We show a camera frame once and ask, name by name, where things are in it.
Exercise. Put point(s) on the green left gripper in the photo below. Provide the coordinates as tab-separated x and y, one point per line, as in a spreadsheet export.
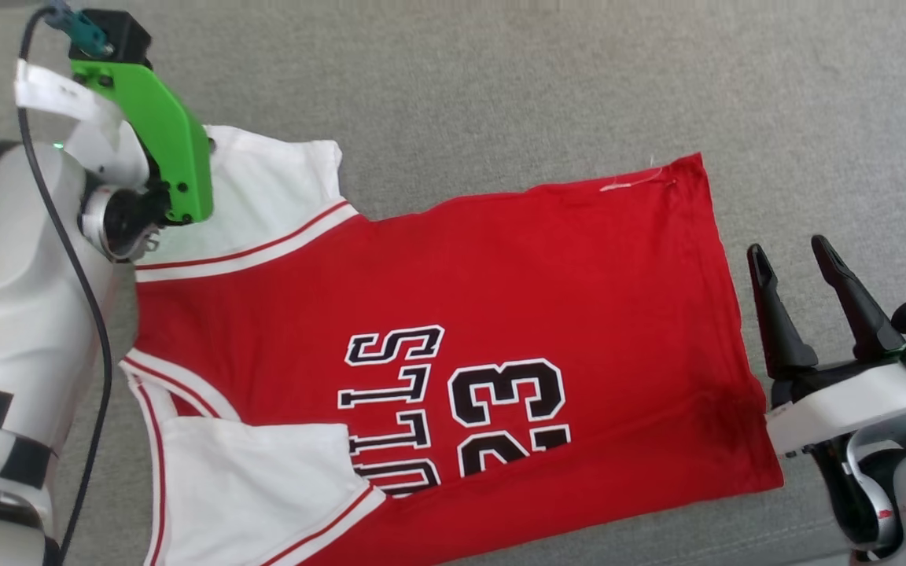
178	149

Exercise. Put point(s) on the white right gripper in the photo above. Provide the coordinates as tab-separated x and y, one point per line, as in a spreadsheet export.
854	401

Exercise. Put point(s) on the red and white basketball jersey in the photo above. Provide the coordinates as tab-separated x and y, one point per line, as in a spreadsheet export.
500	314

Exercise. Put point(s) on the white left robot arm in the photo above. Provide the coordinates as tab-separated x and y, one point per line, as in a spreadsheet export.
12	275

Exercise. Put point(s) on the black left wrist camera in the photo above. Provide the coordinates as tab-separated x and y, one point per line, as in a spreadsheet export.
124	35

